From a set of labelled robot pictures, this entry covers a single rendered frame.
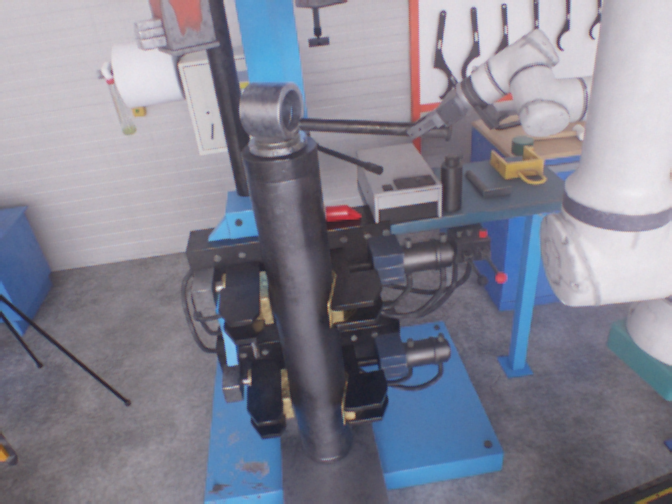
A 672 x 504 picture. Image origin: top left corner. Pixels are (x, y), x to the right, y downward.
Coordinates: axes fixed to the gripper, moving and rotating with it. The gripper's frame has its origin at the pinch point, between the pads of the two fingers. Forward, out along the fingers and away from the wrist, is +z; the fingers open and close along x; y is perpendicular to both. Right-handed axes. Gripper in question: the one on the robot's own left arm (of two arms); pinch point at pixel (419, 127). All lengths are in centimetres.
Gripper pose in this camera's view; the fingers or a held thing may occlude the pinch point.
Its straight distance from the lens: 129.6
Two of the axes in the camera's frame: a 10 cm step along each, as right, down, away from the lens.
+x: -4.1, 5.3, -7.4
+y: -6.1, -7.6, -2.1
